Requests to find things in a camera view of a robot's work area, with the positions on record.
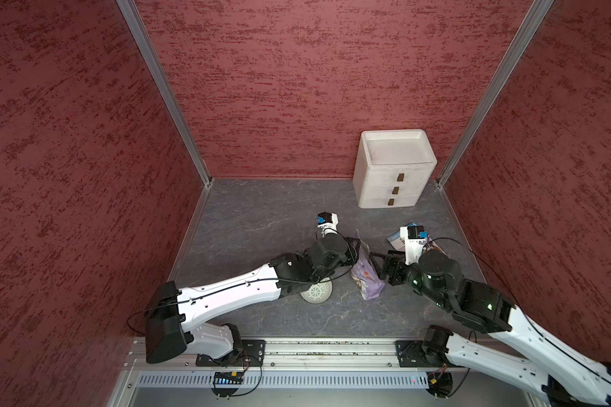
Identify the left aluminium corner post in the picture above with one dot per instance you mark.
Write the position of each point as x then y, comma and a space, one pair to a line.
145, 46

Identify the purple oats bag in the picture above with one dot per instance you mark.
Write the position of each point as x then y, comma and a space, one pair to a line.
364, 274

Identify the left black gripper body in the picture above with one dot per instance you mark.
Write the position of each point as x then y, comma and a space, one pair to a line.
347, 258

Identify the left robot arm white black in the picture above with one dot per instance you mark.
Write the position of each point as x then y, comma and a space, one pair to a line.
178, 320

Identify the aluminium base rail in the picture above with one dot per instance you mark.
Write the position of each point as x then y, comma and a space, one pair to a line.
307, 371

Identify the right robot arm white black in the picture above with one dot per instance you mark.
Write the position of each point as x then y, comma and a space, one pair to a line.
542, 366

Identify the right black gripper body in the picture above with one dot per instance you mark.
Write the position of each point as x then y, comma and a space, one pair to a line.
400, 272

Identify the aluminium corner post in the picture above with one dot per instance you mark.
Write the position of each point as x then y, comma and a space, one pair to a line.
522, 38
145, 46

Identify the right aluminium corner post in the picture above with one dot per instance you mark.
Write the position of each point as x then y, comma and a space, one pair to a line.
522, 38

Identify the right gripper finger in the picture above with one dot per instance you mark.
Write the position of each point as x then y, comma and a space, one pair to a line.
375, 256
377, 272

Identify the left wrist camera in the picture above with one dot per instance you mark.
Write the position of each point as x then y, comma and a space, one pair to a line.
327, 223

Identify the dog picture booklet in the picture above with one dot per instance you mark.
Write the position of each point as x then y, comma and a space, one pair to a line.
397, 244

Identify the white three-drawer storage box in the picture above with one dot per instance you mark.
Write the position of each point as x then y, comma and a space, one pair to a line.
392, 168

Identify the white green patterned bowl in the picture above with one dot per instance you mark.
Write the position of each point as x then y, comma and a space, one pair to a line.
319, 293

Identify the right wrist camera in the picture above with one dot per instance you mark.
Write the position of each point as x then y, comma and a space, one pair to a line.
416, 240

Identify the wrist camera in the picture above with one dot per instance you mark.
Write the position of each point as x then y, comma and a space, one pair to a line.
327, 223
416, 240

